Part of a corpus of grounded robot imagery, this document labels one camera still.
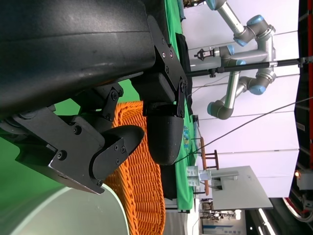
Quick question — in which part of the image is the white teal carton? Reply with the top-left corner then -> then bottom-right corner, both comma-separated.
187,165 -> 199,187

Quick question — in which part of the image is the brown wooden stool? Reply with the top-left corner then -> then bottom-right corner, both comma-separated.
199,137 -> 219,171

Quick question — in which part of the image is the grey flat panel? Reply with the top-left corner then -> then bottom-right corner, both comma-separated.
211,165 -> 274,211

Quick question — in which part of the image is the pale grey-green bowl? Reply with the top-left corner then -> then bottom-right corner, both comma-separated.
0,182 -> 130,235

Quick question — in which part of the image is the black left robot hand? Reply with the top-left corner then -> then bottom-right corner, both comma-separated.
0,0 -> 189,195

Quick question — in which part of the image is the green cloth with print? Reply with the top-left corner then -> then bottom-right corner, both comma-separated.
164,0 -> 203,213

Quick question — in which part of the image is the orange wicker basket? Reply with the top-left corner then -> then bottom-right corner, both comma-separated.
102,100 -> 167,235

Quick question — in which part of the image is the pale blue carton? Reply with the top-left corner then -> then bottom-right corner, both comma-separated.
198,170 -> 211,182

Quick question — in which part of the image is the black metal pole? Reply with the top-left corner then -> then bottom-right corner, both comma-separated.
187,57 -> 313,78

